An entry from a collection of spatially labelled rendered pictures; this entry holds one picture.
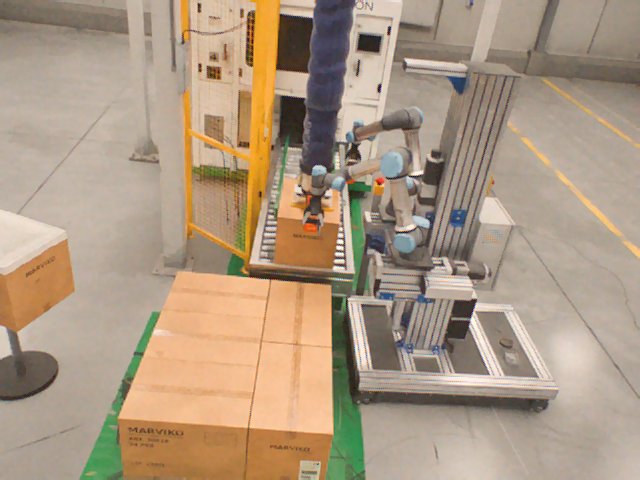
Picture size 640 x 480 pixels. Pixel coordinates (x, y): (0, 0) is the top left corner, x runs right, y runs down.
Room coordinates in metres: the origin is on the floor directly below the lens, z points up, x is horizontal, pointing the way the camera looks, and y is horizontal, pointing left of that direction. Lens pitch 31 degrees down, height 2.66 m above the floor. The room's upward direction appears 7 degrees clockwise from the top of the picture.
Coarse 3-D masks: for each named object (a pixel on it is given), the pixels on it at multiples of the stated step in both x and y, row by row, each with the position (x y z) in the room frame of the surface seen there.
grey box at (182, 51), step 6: (180, 42) 3.75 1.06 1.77; (186, 42) 3.78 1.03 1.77; (180, 48) 3.64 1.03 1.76; (186, 48) 3.72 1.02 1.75; (180, 54) 3.64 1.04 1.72; (186, 54) 3.71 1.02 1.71; (180, 60) 3.64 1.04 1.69; (186, 60) 3.71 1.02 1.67; (180, 66) 3.64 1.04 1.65; (186, 66) 3.70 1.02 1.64; (180, 72) 3.64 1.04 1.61; (186, 72) 3.70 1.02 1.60; (180, 78) 3.64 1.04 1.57; (186, 78) 3.69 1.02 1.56; (180, 84) 3.64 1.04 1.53; (186, 84) 3.69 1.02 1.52; (180, 90) 3.64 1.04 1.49; (186, 90) 3.69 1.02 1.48
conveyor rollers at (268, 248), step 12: (288, 156) 5.03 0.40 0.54; (300, 156) 5.05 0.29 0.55; (336, 156) 5.17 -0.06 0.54; (276, 168) 4.68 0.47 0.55; (288, 168) 4.76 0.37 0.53; (336, 168) 4.88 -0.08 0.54; (276, 180) 4.47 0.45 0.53; (264, 240) 3.42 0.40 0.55; (264, 252) 3.25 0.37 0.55; (336, 252) 3.40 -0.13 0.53; (336, 264) 3.26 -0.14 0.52
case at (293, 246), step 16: (288, 192) 3.43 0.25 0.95; (336, 192) 3.53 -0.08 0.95; (288, 208) 3.20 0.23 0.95; (304, 208) 3.22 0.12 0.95; (336, 208) 3.29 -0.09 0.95; (288, 224) 3.07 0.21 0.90; (336, 224) 3.08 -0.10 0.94; (288, 240) 3.07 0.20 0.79; (304, 240) 3.07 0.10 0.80; (320, 240) 3.08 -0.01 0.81; (336, 240) 3.08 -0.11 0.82; (288, 256) 3.07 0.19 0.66; (304, 256) 3.07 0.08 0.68; (320, 256) 3.08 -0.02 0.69
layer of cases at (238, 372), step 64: (192, 320) 2.46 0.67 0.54; (256, 320) 2.53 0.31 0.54; (320, 320) 2.60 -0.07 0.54; (192, 384) 1.98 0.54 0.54; (256, 384) 2.03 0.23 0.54; (320, 384) 2.08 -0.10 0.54; (128, 448) 1.73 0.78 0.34; (192, 448) 1.74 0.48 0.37; (256, 448) 1.76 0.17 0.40; (320, 448) 1.78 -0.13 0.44
